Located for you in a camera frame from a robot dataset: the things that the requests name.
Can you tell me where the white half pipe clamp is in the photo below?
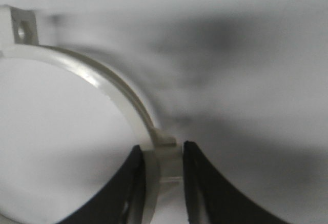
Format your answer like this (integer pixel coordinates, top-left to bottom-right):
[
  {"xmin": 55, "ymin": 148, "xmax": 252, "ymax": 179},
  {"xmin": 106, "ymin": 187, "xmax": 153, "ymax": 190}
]
[{"xmin": 1, "ymin": 5, "xmax": 183, "ymax": 223}]

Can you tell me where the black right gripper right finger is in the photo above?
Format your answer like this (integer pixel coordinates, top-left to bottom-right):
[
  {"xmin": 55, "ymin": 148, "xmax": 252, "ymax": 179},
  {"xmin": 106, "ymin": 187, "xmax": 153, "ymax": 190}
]
[{"xmin": 182, "ymin": 141, "xmax": 286, "ymax": 223}]

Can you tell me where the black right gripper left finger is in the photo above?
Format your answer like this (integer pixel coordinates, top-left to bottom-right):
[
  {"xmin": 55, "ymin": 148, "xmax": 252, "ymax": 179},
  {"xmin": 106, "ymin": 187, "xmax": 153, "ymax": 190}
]
[{"xmin": 60, "ymin": 146, "xmax": 146, "ymax": 224}]

